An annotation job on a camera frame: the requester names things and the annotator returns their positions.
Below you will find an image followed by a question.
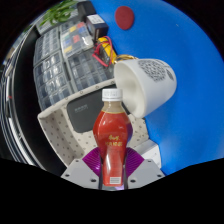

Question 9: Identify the black box with white label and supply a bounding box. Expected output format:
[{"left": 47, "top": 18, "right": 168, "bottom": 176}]
[{"left": 85, "top": 14, "right": 110, "bottom": 42}]

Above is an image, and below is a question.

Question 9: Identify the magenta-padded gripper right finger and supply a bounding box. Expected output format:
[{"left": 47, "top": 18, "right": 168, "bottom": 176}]
[{"left": 124, "top": 147, "right": 166, "bottom": 190}]

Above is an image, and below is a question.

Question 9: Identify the white mug with gold handle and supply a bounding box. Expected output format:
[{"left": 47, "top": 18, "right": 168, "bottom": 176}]
[{"left": 113, "top": 53, "right": 178, "bottom": 119}]

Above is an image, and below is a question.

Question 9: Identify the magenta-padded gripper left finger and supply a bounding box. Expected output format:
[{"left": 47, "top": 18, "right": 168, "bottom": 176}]
[{"left": 60, "top": 146, "right": 103, "bottom": 190}]

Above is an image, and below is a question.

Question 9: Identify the yellow multimeter with red leads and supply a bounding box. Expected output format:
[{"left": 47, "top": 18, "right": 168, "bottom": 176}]
[{"left": 92, "top": 35, "right": 118, "bottom": 68}]

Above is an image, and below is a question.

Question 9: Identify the green potted plant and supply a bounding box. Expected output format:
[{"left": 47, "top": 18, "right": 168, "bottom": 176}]
[{"left": 38, "top": 0, "right": 80, "bottom": 28}]

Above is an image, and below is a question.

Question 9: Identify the dark overhead shelf unit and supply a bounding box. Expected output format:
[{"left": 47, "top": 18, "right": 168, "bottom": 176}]
[{"left": 0, "top": 29, "right": 64, "bottom": 173}]

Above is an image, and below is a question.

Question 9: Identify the black zip case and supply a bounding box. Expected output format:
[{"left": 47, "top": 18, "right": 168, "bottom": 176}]
[{"left": 76, "top": 0, "right": 98, "bottom": 21}]

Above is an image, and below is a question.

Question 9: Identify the flat round red coaster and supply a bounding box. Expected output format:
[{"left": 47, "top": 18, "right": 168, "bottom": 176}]
[{"left": 114, "top": 5, "right": 136, "bottom": 31}]

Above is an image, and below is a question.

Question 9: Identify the black rectangular pouch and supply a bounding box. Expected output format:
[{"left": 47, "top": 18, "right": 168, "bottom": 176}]
[{"left": 65, "top": 94, "right": 118, "bottom": 134}]

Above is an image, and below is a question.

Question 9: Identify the beige dotted open box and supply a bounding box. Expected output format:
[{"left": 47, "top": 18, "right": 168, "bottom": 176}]
[{"left": 37, "top": 83, "right": 152, "bottom": 168}]

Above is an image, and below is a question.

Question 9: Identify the red drink bottle white cap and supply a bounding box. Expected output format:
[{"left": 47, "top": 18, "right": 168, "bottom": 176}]
[{"left": 92, "top": 87, "right": 134, "bottom": 188}]

